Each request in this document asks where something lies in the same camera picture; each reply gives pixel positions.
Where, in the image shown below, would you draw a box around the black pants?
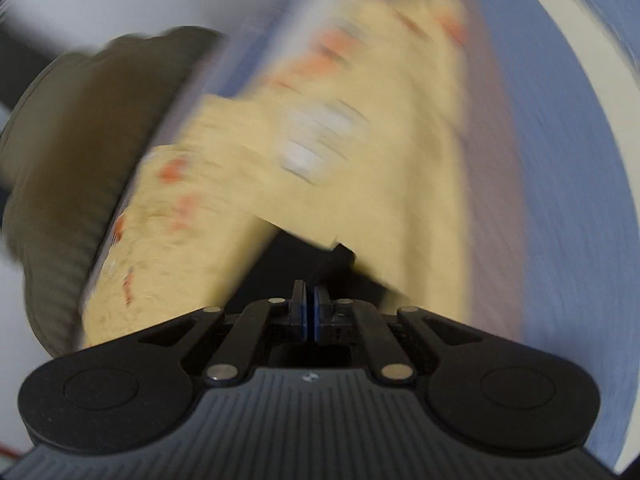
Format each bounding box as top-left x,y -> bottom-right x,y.
220,222 -> 396,321

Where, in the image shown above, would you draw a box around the olive striped headboard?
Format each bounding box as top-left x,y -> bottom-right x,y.
0,25 -> 226,361

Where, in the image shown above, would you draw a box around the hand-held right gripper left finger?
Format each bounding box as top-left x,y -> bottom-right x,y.
137,280 -> 307,387

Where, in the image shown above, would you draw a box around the yellow printed blanket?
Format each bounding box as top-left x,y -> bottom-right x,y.
75,0 -> 476,351

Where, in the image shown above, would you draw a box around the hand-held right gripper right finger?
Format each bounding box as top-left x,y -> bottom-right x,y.
314,282 -> 483,387

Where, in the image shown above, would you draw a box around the blue striped bed sheet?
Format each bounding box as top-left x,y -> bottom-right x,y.
85,0 -> 638,478

